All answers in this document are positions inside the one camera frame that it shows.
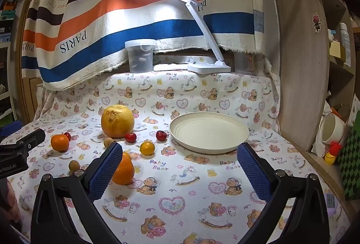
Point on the red cherry tomato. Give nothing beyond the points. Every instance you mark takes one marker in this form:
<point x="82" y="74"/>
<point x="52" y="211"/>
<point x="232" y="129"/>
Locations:
<point x="67" y="136"/>
<point x="161" y="136"/>
<point x="130" y="138"/>

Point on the large yellow pomelo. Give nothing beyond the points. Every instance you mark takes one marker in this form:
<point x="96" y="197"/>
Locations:
<point x="118" y="121"/>

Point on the white remote control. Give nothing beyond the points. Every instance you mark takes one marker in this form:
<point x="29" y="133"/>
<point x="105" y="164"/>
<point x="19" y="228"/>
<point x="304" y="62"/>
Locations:
<point x="170" y="67"/>

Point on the yellow note pad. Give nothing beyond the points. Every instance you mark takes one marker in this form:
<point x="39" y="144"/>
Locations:
<point x="334" y="49"/>

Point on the white spray bottle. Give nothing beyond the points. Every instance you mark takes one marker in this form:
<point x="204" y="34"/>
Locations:
<point x="344" y="41"/>

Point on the white desk lamp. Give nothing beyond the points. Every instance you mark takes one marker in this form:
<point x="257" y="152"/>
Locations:
<point x="209" y="68"/>

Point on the round wooden board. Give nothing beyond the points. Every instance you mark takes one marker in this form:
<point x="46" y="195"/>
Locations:
<point x="301" y="64"/>

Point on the stack of coloured storage boxes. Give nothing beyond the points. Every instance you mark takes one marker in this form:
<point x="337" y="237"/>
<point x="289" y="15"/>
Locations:
<point x="7" y="16"/>

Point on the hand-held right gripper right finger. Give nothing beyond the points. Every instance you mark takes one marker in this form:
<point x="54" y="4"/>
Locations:
<point x="253" y="173"/>

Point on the person's left hand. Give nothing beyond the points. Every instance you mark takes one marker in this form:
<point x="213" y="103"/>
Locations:
<point x="11" y="204"/>

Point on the striped blanket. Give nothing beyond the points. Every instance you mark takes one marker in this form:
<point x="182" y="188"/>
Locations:
<point x="112" y="22"/>

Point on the white cup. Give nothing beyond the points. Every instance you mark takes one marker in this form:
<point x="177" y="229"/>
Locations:
<point x="333" y="128"/>

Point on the bear sticker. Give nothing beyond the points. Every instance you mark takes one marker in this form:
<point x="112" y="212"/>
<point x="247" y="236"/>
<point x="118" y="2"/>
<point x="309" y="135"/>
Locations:
<point x="317" y="22"/>

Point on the small clear plastic container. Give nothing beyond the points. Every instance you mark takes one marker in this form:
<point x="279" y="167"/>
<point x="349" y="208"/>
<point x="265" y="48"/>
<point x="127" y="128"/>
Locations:
<point x="243" y="64"/>

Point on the yellow cherry tomato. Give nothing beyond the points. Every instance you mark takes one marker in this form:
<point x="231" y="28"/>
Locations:
<point x="147" y="148"/>

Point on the green checkered box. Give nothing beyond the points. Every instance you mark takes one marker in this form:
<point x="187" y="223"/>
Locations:
<point x="350" y="159"/>

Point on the wooden shelf unit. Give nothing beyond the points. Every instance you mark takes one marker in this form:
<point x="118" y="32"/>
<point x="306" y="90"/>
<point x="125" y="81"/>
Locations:
<point x="323" y="176"/>

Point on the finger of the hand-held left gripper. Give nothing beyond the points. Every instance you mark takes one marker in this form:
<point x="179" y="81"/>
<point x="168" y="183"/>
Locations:
<point x="28" y="139"/>
<point x="11" y="128"/>

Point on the bear print table cloth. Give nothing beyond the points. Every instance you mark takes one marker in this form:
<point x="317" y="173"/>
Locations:
<point x="182" y="199"/>

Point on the large orange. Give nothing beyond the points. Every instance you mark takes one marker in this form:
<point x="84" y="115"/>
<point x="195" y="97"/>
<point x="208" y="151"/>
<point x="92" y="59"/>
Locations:
<point x="126" y="172"/>

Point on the yellow red toy figure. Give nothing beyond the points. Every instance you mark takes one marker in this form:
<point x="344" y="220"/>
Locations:
<point x="332" y="155"/>

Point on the small mandarin orange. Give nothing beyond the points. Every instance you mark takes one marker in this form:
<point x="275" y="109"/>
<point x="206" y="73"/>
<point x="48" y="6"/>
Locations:
<point x="60" y="142"/>

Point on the cream round plate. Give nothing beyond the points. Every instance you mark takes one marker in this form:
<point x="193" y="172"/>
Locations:
<point x="209" y="131"/>

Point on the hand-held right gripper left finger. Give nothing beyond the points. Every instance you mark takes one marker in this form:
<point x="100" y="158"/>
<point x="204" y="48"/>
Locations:
<point x="105" y="173"/>

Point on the brown longan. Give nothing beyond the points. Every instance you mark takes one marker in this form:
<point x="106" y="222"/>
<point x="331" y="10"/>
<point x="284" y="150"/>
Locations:
<point x="107" y="142"/>
<point x="73" y="164"/>

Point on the lidded clear plastic container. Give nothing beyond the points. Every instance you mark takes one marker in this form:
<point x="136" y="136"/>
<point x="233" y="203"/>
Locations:
<point x="140" y="60"/>

